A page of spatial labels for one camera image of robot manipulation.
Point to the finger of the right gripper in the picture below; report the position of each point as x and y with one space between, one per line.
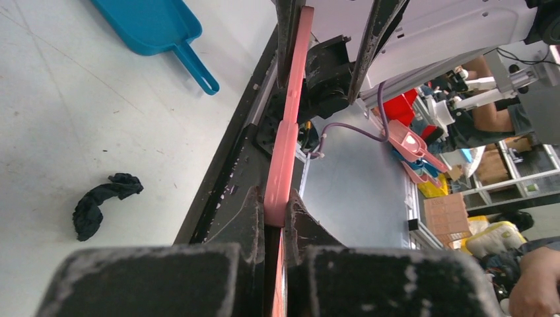
383 19
288 16

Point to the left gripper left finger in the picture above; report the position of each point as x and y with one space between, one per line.
222 277

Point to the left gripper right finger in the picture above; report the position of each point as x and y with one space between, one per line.
326 278

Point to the pink hand brush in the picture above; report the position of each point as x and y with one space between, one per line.
279 179

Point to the blue plastic dustpan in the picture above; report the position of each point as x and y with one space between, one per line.
150 27

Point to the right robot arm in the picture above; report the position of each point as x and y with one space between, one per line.
405 43

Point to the person's hand in background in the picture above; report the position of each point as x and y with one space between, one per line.
536 292

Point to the red box in background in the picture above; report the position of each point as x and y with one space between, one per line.
400 108

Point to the pink dustpan in background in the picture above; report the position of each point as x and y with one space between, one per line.
411 146

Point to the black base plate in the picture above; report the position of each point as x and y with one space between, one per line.
227 205

